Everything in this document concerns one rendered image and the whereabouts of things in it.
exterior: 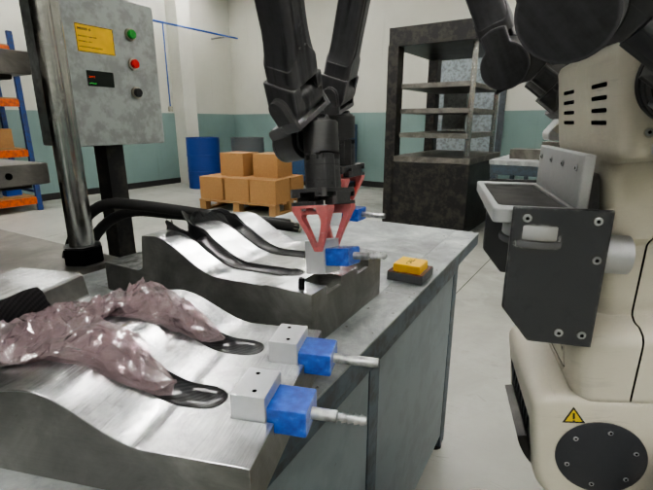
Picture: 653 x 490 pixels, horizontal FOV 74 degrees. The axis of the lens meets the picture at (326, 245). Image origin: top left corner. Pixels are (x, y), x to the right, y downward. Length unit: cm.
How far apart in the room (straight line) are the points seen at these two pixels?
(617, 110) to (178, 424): 54
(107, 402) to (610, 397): 57
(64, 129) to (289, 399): 93
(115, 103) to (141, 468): 114
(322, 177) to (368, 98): 737
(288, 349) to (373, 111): 754
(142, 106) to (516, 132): 622
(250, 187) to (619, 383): 520
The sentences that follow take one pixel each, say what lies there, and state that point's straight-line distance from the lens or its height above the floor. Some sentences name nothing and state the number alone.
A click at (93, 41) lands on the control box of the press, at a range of 144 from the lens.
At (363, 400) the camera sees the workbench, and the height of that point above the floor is 62.
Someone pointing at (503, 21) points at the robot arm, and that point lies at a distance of 84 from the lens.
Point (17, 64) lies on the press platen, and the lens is 127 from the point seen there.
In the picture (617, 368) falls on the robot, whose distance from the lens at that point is 64.
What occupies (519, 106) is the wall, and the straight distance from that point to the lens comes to 720.
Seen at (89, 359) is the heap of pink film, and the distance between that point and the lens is 52.
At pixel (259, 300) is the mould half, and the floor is 86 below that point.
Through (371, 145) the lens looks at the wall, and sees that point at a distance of 800.
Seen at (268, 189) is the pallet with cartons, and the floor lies 34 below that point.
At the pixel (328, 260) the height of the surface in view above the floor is 93.
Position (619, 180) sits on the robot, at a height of 107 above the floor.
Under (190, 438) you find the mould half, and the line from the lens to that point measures 45.
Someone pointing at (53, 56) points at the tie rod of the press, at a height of 128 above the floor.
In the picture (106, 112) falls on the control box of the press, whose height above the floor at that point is 116.
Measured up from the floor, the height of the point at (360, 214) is 94.
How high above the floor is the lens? 113
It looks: 16 degrees down
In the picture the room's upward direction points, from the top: straight up
